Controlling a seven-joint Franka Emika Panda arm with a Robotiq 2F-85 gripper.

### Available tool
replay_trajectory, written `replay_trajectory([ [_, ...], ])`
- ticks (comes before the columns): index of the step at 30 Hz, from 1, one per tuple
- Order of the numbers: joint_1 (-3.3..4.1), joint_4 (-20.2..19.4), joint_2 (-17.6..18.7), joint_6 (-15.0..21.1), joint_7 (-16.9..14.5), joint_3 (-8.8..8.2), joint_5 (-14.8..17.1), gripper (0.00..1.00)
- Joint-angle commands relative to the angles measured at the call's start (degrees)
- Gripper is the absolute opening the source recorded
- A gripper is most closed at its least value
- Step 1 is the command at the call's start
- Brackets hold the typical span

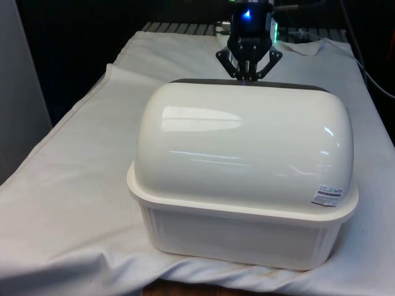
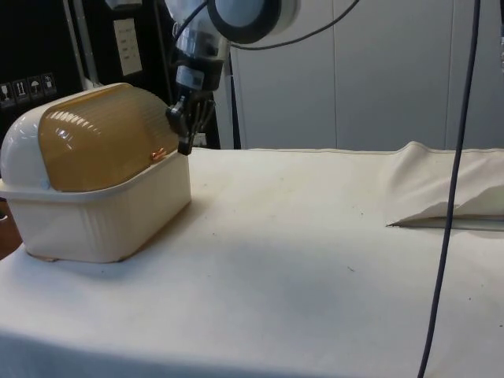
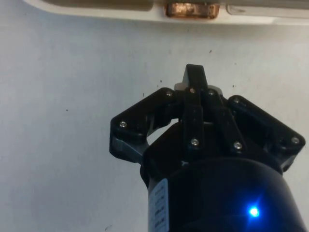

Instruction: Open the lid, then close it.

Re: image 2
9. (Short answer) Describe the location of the black cabinet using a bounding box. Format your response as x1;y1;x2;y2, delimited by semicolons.
0;0;234;151

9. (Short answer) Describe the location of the pale locker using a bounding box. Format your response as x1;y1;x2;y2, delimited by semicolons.
229;0;337;150

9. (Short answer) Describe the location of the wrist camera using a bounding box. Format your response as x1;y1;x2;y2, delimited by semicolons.
175;26;230;63

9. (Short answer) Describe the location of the blue-grey cable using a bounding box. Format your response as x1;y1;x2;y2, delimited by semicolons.
416;0;480;378

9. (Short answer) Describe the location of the black cable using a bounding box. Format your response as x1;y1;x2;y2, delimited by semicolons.
171;0;212;42
230;0;361;51

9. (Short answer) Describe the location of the cream box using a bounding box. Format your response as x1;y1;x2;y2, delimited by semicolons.
0;150;193;265

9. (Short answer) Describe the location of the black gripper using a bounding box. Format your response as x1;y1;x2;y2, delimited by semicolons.
165;57;224;157

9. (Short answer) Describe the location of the rounded box lid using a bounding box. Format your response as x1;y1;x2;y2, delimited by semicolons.
0;82;181;195

